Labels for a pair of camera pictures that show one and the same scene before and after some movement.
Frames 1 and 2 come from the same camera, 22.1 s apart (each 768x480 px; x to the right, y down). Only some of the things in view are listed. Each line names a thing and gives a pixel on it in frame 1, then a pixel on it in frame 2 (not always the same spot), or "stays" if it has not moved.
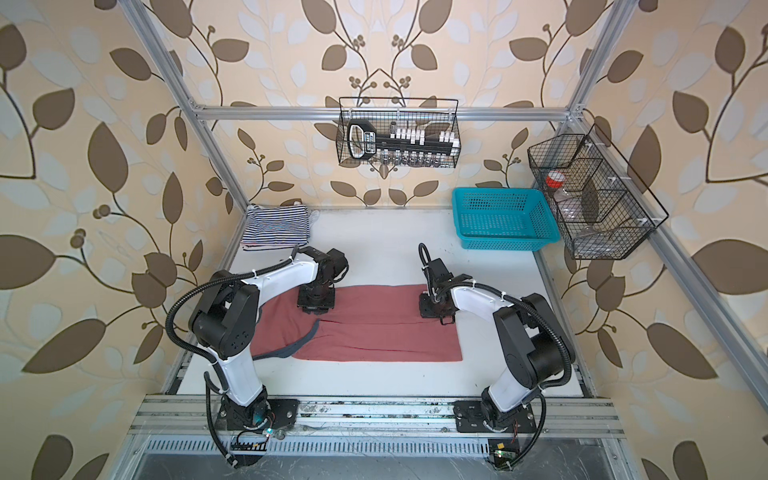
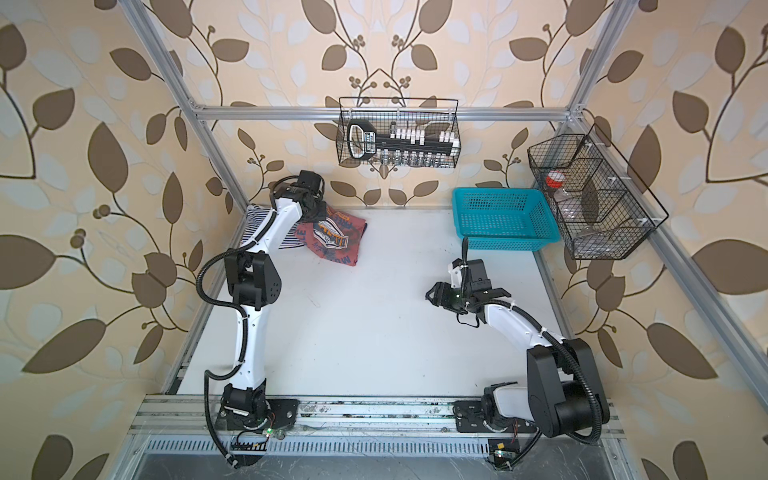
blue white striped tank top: x=275 y=226 stays
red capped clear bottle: x=567 y=205 stays
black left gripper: x=311 y=307 -> x=320 y=215
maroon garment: x=367 y=323 -> x=337 y=236
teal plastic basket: x=503 y=219 stays
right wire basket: x=601 y=206 stays
